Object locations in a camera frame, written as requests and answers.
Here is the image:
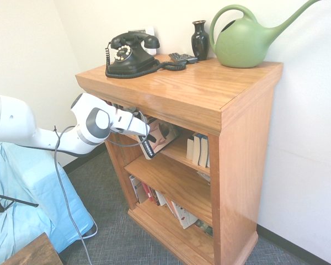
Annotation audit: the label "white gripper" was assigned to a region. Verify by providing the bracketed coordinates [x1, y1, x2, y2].
[110, 109, 151, 137]

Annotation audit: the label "paperback book with pink cover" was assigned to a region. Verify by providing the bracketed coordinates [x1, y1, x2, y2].
[137, 119, 182, 161]

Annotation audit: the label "black rotary telephone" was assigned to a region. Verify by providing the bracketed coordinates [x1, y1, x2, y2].
[104, 31, 187, 80]

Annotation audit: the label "white black cover book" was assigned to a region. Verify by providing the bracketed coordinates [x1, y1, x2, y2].
[129, 174, 148, 205]

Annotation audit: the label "thick white paperback book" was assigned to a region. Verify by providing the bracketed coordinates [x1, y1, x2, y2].
[186, 135, 195, 162]

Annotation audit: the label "blue spine paperback book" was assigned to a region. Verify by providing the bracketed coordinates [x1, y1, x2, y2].
[192, 132, 202, 167]
[200, 135, 211, 169]

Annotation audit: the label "black remote control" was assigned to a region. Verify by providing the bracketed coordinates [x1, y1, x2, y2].
[168, 52, 188, 63]
[179, 54, 199, 65]

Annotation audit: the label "wooden bookshelf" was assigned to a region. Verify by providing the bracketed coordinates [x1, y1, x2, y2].
[75, 54, 284, 265]

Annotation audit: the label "loose printed papers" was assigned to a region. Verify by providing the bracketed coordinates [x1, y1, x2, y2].
[196, 171, 211, 184]

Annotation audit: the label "white square alarm clock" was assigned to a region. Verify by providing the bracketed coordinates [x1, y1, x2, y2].
[127, 25, 157, 56]

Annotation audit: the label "white book with red marks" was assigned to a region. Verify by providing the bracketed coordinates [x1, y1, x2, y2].
[165, 197, 199, 230]

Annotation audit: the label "black glossy vase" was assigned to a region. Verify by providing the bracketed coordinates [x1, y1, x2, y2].
[192, 20, 210, 61]

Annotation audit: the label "light blue cloth cover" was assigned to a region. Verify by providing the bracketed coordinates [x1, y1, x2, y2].
[0, 140, 99, 265]

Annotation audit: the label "dark picture magazine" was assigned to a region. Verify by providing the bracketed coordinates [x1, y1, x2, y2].
[194, 219, 214, 239]

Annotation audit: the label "green plastic watering can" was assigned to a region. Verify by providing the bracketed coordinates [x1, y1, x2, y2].
[209, 0, 325, 69]

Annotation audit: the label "dark wooden table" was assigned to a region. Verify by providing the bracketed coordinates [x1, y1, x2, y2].
[1, 231, 65, 265]

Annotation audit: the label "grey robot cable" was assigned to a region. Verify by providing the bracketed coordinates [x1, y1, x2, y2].
[52, 109, 152, 265]

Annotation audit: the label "white metal frame foot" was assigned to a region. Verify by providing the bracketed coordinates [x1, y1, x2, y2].
[79, 214, 99, 240]

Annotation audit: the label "black camera tripod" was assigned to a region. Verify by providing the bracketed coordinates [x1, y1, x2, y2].
[0, 191, 40, 214]

